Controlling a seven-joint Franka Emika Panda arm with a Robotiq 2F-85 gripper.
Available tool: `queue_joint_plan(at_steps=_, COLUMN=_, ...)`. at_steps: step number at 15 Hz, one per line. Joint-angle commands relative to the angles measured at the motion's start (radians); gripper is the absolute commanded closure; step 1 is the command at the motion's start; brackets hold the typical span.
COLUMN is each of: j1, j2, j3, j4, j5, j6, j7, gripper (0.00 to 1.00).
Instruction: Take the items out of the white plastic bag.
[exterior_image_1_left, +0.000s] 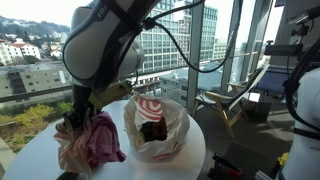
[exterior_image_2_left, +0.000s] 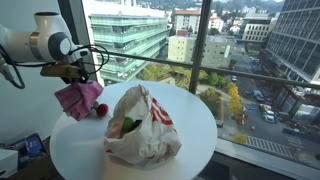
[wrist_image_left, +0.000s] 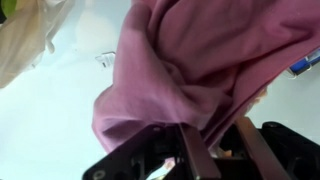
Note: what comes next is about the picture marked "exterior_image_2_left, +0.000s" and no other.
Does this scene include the grey window sill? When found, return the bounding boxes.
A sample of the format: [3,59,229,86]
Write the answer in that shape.
[213,137,320,180]

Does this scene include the pink cloth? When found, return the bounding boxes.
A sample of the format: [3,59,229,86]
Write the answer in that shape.
[54,80,105,122]

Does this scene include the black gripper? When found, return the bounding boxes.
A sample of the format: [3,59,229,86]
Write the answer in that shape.
[62,73,90,85]

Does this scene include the dark window side frame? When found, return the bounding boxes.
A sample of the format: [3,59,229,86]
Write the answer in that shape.
[57,0,98,85]

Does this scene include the dark window railing bar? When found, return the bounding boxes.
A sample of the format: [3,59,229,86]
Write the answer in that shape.
[83,49,320,90]

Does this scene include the dark window mullion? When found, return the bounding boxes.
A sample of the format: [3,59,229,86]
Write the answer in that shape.
[188,0,213,95]

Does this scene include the brown cardboard box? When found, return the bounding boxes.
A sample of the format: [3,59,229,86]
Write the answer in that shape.
[9,154,65,180]

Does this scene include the small red ball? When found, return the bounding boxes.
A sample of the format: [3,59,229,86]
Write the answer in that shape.
[95,103,110,118]

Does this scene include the yellowish wrist camera box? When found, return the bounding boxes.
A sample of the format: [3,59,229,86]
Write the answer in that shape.
[39,64,83,80]

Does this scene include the green ball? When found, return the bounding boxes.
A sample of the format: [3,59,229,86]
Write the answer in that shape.
[120,116,135,137]

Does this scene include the blue box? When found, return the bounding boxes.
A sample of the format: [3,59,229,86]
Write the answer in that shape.
[5,133,47,170]

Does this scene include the white plastic bag red print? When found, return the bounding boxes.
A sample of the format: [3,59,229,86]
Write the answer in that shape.
[103,84,183,168]

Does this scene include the white box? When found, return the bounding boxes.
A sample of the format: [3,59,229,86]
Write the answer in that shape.
[0,148,20,180]

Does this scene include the navy blue cloth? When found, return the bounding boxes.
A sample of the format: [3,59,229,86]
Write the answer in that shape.
[129,119,144,133]

